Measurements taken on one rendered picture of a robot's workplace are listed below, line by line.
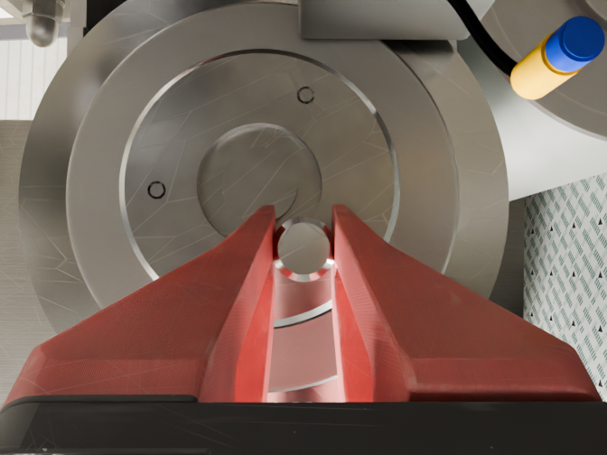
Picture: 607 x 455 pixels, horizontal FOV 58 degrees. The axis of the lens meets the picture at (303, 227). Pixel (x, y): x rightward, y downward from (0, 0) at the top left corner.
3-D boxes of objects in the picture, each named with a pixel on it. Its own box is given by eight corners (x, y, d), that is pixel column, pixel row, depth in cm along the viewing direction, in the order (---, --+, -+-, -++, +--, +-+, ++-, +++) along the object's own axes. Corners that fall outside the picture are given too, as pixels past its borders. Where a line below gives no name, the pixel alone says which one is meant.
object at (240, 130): (301, -6, 15) (456, 226, 14) (301, 25, 17) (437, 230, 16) (62, 143, 14) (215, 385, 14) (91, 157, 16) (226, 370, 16)
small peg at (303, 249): (312, 202, 12) (350, 256, 12) (309, 214, 14) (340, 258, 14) (257, 240, 12) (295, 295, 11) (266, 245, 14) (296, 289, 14)
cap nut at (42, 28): (54, -11, 48) (52, 39, 48) (71, 8, 52) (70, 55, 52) (13, -11, 48) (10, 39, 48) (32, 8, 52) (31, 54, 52)
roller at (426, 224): (485, 32, 16) (431, 422, 15) (370, 174, 42) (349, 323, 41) (103, -28, 16) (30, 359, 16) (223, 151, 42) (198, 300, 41)
